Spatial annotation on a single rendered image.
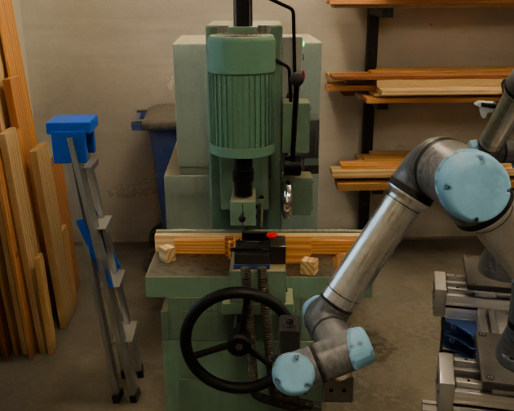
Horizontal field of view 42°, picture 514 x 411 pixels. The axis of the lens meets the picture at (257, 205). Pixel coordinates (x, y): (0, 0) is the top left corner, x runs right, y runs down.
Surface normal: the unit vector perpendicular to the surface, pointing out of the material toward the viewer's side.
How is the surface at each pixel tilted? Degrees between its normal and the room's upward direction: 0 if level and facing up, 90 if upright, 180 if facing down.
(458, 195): 84
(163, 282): 90
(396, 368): 0
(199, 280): 90
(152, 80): 90
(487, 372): 0
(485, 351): 0
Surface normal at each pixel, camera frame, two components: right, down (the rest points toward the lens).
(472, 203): 0.09, 0.22
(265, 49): 0.74, 0.21
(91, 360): 0.00, -0.95
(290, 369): -0.02, -0.20
